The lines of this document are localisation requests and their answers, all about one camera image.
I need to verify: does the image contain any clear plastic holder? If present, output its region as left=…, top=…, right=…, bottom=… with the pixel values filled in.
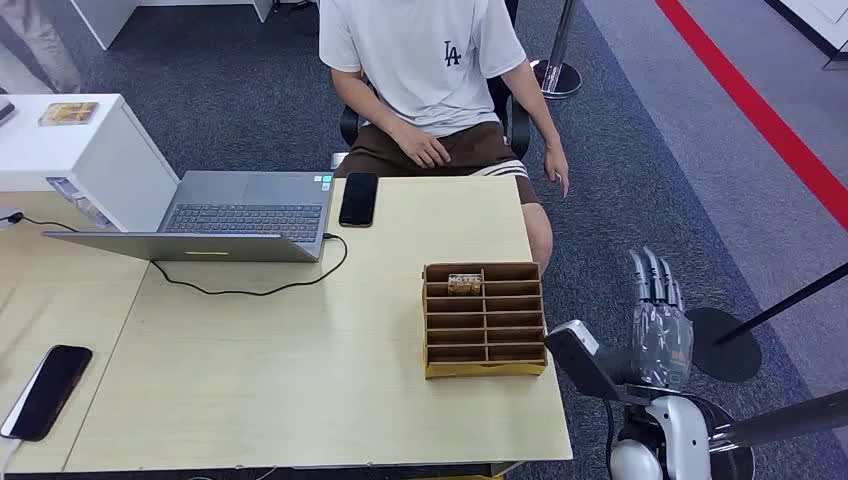
left=46, top=176, right=118, bottom=232

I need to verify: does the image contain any black stanchion with round base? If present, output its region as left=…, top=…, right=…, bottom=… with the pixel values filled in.
left=684, top=261, right=848, bottom=385
left=688, top=388, right=848, bottom=480

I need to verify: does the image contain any person's right hand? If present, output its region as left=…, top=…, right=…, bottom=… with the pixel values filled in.
left=390, top=122, right=453, bottom=170

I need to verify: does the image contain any seated person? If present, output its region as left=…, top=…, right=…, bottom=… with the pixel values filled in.
left=319, top=0, right=571, bottom=276

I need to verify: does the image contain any grey laptop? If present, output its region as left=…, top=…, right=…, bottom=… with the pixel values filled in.
left=42, top=170, right=335, bottom=264

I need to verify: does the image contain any white cabinet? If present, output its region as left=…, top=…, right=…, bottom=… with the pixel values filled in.
left=0, top=93, right=181, bottom=233

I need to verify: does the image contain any chrome stanchion post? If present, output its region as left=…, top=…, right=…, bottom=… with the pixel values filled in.
left=529, top=0, right=584, bottom=101

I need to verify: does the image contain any brown hotel card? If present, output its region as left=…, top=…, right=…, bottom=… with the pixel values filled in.
left=447, top=273, right=484, bottom=297

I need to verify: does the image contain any person's left hand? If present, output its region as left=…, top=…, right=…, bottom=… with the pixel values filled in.
left=543, top=142, right=571, bottom=199

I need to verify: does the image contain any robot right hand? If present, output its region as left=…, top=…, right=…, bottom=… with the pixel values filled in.
left=625, top=246, right=696, bottom=393

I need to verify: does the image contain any yellow printed card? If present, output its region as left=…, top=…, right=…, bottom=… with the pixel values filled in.
left=37, top=101, right=100, bottom=127

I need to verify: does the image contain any black laptop cable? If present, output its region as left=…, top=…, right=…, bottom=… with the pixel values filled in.
left=150, top=233, right=350, bottom=298

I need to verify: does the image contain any thin black cable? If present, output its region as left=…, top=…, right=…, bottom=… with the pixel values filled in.
left=0, top=211, right=79, bottom=234

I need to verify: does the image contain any wooden slotted card organizer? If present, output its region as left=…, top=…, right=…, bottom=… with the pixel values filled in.
left=421, top=262, right=550, bottom=380

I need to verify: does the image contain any black smartphone with white edge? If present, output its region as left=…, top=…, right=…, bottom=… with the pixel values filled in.
left=0, top=345, right=94, bottom=443

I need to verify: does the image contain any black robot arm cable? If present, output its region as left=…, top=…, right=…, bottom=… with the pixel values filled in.
left=602, top=400, right=619, bottom=480

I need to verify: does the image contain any standing person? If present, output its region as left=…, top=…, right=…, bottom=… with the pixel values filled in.
left=0, top=0, right=83, bottom=95

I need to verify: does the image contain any white furniture with black trim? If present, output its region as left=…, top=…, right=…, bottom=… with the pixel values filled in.
left=765, top=0, right=848, bottom=72

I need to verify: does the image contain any white counter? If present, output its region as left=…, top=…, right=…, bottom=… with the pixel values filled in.
left=69, top=0, right=275, bottom=52

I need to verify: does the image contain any black office chair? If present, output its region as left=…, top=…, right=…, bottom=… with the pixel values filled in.
left=339, top=0, right=532, bottom=161

